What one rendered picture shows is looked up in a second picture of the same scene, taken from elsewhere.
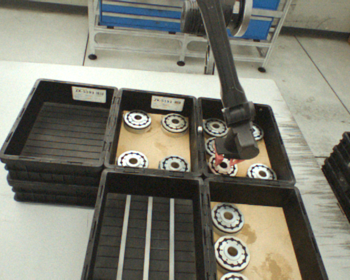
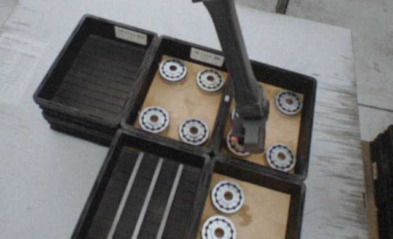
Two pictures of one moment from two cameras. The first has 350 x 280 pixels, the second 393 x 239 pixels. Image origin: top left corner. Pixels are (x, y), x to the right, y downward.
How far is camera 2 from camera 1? 0.36 m
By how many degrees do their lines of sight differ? 15
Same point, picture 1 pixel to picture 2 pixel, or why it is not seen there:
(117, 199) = (131, 153)
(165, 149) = (193, 107)
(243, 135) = (250, 132)
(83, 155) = (111, 101)
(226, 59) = (236, 64)
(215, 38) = (225, 45)
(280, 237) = (275, 226)
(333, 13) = not seen: outside the picture
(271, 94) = (341, 48)
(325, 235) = (334, 225)
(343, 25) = not seen: outside the picture
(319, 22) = not seen: outside the picture
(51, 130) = (89, 67)
